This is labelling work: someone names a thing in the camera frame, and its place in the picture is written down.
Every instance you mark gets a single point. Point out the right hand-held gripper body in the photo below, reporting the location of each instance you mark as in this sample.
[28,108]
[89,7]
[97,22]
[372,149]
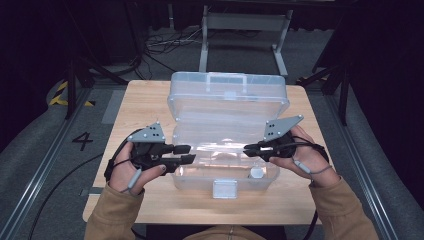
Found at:
[280,146]

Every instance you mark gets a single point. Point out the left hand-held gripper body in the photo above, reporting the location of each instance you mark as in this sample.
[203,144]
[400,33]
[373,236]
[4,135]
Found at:
[148,153]

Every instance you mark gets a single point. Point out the small silver cylinder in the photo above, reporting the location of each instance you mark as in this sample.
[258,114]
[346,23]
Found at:
[256,172]

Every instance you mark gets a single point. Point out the clear plastic storage box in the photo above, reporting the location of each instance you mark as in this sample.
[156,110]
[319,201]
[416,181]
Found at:
[226,110]

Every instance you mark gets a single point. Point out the person's left hand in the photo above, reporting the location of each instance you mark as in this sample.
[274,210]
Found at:
[123,176]

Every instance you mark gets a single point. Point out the person's right hand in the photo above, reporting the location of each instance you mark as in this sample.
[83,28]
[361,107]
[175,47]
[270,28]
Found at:
[313,163]

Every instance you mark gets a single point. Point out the person's torso clothing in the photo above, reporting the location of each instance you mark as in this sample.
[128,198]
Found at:
[226,233]

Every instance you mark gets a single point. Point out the black tripod stand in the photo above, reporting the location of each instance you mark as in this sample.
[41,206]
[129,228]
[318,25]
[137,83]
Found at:
[343,90]
[71,83]

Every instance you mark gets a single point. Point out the yellow black floor tape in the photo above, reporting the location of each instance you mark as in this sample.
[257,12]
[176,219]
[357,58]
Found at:
[58,96]

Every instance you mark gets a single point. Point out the grey metal stand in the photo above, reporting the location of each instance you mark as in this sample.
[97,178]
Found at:
[245,21]

